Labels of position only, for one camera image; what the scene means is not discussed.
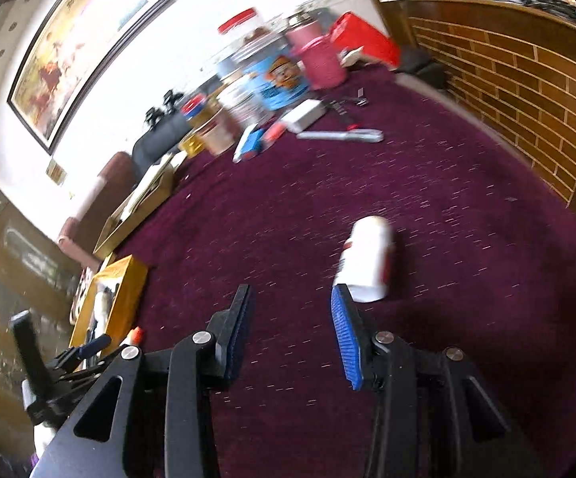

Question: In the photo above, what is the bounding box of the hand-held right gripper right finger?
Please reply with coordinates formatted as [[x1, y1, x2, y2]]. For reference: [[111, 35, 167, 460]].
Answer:
[[332, 284, 543, 478]]

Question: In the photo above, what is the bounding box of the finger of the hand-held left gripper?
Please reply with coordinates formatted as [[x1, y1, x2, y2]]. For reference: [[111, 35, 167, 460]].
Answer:
[[64, 351, 122, 384], [54, 335, 112, 369]]

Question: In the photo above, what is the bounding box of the wooden glass cabinet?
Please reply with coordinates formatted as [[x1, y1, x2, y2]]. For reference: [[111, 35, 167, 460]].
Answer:
[[0, 174, 90, 439]]

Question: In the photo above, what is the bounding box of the small white box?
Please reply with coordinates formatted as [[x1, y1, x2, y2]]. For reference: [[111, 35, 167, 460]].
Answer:
[[280, 98, 327, 134]]

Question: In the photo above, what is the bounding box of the clear jar red lid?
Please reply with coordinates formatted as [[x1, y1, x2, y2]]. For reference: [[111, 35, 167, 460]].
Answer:
[[218, 7, 270, 61]]

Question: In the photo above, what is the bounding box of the white bottle red label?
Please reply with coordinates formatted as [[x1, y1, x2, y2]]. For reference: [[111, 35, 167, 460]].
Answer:
[[333, 215, 396, 304]]

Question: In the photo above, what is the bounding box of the orange capped white tube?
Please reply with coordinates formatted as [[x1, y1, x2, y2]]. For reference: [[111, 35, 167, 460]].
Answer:
[[121, 326, 145, 350]]

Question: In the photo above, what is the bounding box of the yellow tin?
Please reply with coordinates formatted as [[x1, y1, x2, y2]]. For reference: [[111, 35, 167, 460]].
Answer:
[[178, 132, 207, 158]]

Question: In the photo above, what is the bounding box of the red box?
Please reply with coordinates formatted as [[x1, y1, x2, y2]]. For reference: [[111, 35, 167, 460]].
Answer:
[[328, 12, 402, 69]]

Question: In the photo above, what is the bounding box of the white canister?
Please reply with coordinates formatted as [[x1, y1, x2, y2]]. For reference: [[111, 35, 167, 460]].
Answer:
[[221, 84, 262, 126]]

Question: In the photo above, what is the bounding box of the black hand tool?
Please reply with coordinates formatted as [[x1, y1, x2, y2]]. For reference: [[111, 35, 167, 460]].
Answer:
[[325, 88, 369, 129]]

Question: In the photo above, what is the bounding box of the framed painting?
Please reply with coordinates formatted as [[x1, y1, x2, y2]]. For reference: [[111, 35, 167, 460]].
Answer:
[[6, 0, 176, 155]]

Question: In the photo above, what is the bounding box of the maroon tablecloth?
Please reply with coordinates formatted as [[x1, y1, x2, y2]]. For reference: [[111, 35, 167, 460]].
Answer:
[[114, 65, 576, 478]]

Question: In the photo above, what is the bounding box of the grey can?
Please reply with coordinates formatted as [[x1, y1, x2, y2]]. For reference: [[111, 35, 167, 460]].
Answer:
[[216, 52, 244, 81]]

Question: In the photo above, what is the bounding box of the large flat cardboard box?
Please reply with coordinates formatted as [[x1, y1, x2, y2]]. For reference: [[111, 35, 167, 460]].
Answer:
[[93, 152, 189, 260]]

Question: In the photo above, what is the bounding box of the stack of papers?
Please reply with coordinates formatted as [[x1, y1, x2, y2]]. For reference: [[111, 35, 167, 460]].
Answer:
[[119, 154, 187, 225]]

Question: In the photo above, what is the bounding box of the brick pattern wooden counter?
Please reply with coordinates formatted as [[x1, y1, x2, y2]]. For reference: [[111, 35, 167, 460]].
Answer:
[[408, 0, 576, 206]]

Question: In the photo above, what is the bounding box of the amber jar red blue lid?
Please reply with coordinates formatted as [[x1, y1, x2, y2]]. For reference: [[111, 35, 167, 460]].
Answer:
[[181, 94, 210, 123]]

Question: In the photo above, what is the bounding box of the black stool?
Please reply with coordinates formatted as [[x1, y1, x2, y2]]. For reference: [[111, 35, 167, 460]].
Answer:
[[400, 45, 449, 91]]

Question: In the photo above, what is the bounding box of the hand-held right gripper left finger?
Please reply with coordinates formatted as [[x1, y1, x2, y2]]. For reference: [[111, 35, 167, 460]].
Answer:
[[29, 284, 253, 478]]

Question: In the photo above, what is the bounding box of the small red item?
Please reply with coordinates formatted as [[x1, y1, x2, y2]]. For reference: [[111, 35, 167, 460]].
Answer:
[[263, 119, 287, 148]]

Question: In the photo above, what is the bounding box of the pink bottle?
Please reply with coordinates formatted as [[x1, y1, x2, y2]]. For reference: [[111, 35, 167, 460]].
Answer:
[[288, 10, 349, 91]]

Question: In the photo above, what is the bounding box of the yellow cardboard box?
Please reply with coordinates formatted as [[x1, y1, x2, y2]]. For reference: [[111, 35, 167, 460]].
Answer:
[[69, 254, 149, 359]]

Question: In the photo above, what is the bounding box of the maroon armchair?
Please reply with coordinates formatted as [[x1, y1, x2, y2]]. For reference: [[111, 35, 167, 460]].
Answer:
[[59, 152, 137, 270]]

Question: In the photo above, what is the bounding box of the dark grey sofa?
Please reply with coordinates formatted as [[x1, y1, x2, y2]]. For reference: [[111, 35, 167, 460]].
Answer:
[[131, 119, 194, 172]]

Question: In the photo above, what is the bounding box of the brown paper canister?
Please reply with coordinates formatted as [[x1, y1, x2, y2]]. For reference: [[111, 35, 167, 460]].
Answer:
[[193, 107, 241, 156]]

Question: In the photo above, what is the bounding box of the blue and white box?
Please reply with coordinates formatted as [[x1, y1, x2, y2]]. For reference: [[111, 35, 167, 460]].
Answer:
[[232, 127, 269, 164]]

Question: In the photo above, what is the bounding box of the patterned cloth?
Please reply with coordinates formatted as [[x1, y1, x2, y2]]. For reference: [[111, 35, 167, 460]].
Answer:
[[69, 266, 98, 324]]

